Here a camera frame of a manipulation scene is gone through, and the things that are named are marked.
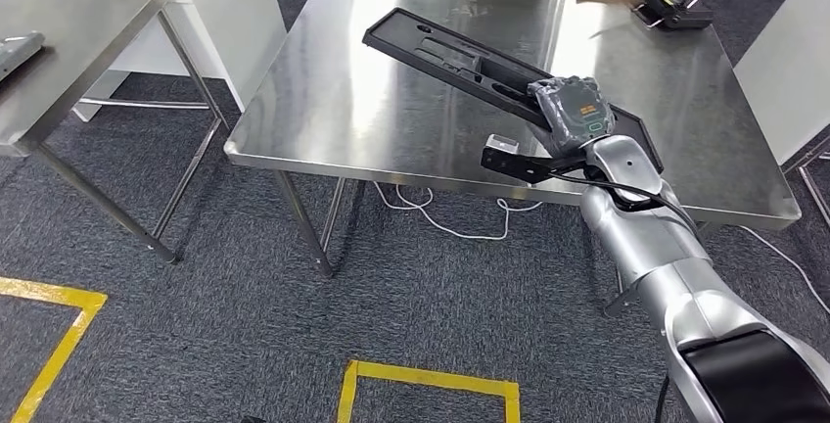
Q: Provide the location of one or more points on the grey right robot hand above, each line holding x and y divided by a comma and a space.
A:
577, 115

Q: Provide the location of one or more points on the black plastic car part panel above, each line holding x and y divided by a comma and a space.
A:
392, 34

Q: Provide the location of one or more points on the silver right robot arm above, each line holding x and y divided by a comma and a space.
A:
655, 245

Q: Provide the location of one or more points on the stainless steel workbench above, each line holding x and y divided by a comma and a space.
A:
389, 115

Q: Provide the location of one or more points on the black handheld controller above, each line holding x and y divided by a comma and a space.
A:
674, 8

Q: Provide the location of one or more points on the white table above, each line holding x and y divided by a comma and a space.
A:
227, 18
791, 70

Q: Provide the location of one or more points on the stainless steel table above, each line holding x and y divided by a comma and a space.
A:
78, 18
816, 196

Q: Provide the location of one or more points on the yellow floor tape square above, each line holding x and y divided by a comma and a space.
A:
428, 378
52, 292

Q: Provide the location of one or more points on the grey flat device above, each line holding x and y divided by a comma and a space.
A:
19, 53

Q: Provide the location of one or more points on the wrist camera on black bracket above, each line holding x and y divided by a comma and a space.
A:
512, 164

